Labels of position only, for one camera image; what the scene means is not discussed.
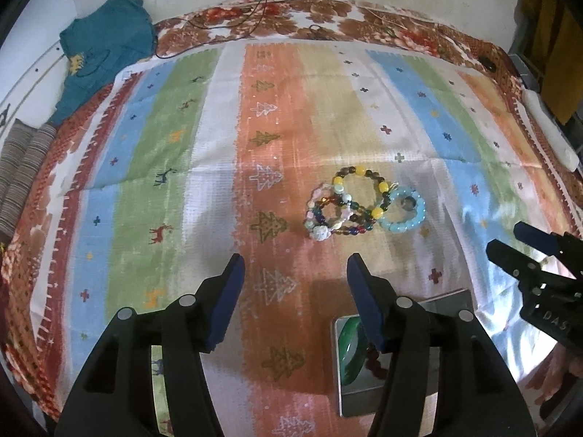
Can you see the green jade bangle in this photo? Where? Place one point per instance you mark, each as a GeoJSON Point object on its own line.
{"type": "Point", "coordinates": [350, 350]}

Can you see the small black loop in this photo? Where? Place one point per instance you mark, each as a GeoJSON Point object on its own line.
{"type": "Point", "coordinates": [315, 30]}

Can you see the mustard yellow sweater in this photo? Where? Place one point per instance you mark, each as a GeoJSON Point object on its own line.
{"type": "Point", "coordinates": [553, 32]}

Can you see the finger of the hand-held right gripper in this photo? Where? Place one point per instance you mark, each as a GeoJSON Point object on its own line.
{"type": "Point", "coordinates": [530, 234]}
{"type": "Point", "coordinates": [510, 257]}

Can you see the grey folded cushions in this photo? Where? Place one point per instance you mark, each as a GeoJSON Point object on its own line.
{"type": "Point", "coordinates": [22, 168]}

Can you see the colourful striped mat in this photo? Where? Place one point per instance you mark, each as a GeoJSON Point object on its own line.
{"type": "Point", "coordinates": [273, 114]}

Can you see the person's right hand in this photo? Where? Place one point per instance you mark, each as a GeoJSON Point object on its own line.
{"type": "Point", "coordinates": [558, 378]}

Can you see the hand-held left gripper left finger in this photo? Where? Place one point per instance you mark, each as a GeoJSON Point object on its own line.
{"type": "Point", "coordinates": [225, 302]}

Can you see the teal shirt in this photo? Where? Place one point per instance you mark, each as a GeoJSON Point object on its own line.
{"type": "Point", "coordinates": [107, 32]}

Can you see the rectangular metal tin box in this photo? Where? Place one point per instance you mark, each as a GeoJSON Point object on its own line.
{"type": "Point", "coordinates": [355, 400]}

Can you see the small black object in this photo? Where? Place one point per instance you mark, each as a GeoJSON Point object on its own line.
{"type": "Point", "coordinates": [488, 64]}

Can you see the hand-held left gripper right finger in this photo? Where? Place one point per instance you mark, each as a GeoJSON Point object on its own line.
{"type": "Point", "coordinates": [368, 305]}

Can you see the white bolster pillow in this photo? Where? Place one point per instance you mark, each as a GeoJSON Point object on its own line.
{"type": "Point", "coordinates": [549, 129]}

